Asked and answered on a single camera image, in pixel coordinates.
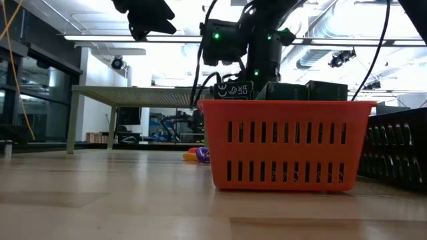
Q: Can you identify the orange plastic basket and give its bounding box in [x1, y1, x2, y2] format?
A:
[197, 99, 378, 193]

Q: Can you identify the black ceiling spotlight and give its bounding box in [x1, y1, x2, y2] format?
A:
[111, 55, 125, 71]

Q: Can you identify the ceiling light strip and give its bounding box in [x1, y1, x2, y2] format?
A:
[63, 35, 427, 47]

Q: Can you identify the green perforated metal shelf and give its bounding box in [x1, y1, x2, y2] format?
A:
[65, 85, 214, 155]

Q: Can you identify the black background monitor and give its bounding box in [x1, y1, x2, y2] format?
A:
[116, 107, 143, 126]

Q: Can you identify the black plastic basket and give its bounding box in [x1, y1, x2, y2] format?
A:
[357, 107, 427, 193]

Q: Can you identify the black ceiling camera cluster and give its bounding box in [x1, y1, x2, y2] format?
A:
[328, 49, 357, 69]
[362, 79, 382, 91]

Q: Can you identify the purple coil wrist keychain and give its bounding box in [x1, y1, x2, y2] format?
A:
[195, 146, 211, 165]

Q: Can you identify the thin black power cable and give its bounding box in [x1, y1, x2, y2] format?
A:
[350, 0, 392, 103]

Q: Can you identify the yellow extension cable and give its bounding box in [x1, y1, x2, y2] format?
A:
[0, 0, 37, 141]

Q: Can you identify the grey metal post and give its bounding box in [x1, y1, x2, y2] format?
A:
[2, 139, 14, 159]

